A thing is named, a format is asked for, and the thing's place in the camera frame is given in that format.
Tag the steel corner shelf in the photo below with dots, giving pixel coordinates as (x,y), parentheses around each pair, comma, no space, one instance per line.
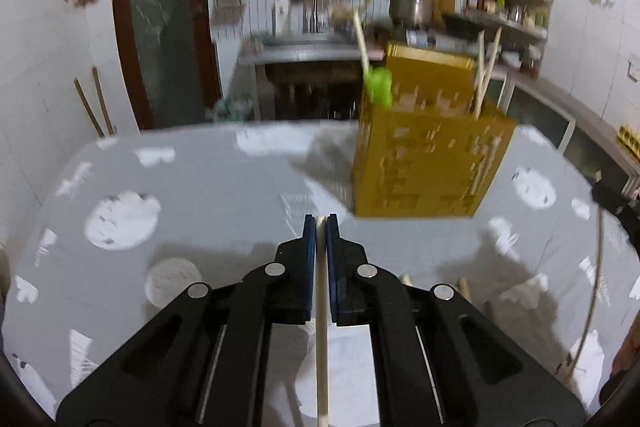
(510,2)

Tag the light wooden chopstick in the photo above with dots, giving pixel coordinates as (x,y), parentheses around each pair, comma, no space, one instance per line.
(598,279)
(322,357)
(361,42)
(465,289)
(481,57)
(492,57)

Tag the yellow slotted cutlery holder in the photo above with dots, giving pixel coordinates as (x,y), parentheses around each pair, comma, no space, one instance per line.
(425,167)

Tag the steel cooking pot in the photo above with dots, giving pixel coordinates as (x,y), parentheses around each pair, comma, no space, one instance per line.
(410,9)

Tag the white wall hooks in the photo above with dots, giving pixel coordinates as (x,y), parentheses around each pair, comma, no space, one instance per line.
(605,0)

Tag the thin wooden stick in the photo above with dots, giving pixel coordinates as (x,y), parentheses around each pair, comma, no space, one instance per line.
(104,102)
(87,107)

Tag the yellow egg carton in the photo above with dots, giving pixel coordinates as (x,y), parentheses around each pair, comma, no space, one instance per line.
(630,139)

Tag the kitchen counter with glass cabinets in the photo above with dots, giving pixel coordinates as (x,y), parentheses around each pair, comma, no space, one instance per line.
(565,112)

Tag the steel sink counter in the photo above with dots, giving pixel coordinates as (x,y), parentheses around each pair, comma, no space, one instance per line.
(300,57)

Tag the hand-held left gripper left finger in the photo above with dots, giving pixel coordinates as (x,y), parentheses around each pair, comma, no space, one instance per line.
(310,267)

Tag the brown frosted glass door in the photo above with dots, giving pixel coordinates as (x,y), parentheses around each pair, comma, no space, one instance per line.
(165,32)

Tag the white wall socket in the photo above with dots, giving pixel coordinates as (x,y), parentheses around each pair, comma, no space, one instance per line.
(634,71)

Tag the row of condiment bottles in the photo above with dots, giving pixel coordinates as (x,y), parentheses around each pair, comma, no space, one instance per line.
(505,4)

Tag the grey printed tablecloth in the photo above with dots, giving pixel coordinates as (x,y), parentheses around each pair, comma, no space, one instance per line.
(225,217)

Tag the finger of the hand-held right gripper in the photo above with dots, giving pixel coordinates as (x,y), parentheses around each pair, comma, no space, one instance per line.
(625,217)

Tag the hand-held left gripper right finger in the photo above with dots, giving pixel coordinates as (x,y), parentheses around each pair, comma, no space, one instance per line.
(333,267)

